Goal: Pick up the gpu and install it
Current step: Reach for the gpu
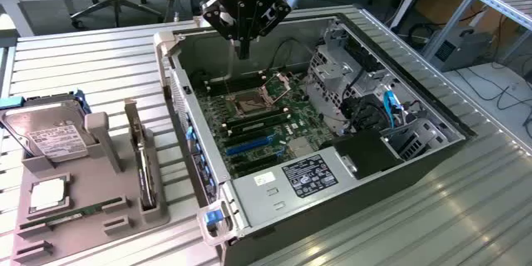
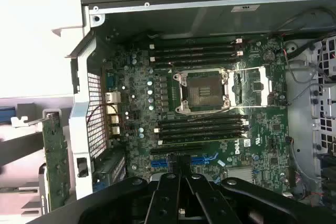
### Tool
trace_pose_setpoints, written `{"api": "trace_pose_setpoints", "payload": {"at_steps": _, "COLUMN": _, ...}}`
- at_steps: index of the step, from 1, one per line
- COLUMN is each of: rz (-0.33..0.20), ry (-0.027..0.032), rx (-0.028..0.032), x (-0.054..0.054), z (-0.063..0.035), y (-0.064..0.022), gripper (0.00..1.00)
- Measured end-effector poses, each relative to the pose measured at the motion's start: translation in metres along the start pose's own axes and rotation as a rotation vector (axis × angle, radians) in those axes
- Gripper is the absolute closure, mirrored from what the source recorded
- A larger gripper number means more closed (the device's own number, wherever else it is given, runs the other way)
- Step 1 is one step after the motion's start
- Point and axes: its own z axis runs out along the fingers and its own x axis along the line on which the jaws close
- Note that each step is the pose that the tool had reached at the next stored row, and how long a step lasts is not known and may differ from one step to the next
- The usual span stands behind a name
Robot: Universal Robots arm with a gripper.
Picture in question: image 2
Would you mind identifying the blue expansion slot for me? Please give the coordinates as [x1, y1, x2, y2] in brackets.
[150, 153, 220, 169]

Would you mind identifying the silver chipset heatsink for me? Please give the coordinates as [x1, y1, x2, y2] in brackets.
[227, 167, 255, 184]

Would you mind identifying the long black expansion slot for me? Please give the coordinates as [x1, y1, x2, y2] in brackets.
[150, 147, 204, 156]

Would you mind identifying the black RAM slot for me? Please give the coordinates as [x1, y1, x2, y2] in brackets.
[149, 44, 237, 51]
[160, 121, 249, 128]
[149, 56, 237, 65]
[154, 127, 244, 135]
[154, 50, 244, 57]
[160, 115, 249, 122]
[157, 136, 246, 146]
[153, 37, 244, 45]

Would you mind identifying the green Dell motherboard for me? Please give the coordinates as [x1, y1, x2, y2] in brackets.
[103, 35, 292, 186]

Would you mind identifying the metal port block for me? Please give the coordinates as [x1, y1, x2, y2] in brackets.
[104, 62, 123, 142]

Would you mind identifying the metal socket locking lever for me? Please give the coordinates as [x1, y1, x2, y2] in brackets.
[228, 103, 289, 109]
[227, 66, 264, 73]

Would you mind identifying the CPU socket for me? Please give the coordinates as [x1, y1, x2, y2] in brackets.
[172, 68, 232, 116]

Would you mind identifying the metal socket cover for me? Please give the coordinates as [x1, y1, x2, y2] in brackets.
[227, 66, 274, 108]

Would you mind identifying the grey plastic parts rack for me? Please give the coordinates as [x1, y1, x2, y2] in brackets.
[0, 100, 53, 224]

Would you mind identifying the tall metal disk bay cage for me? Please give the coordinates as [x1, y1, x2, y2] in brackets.
[309, 34, 336, 162]

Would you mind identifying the coin battery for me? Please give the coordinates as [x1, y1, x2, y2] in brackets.
[262, 50, 275, 62]

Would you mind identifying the hard disk in blue carrier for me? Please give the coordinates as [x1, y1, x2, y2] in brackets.
[0, 105, 16, 120]

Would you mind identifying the open black PC case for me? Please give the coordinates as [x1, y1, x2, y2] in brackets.
[51, 0, 336, 210]

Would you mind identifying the white case sticker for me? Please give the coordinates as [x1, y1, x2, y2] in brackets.
[230, 4, 261, 13]

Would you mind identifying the red black twisted wire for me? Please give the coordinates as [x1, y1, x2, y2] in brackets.
[86, 104, 107, 132]

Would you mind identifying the grey wire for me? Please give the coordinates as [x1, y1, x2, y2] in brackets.
[283, 48, 320, 84]

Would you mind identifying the black looped wire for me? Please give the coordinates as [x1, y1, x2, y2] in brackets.
[272, 7, 336, 37]

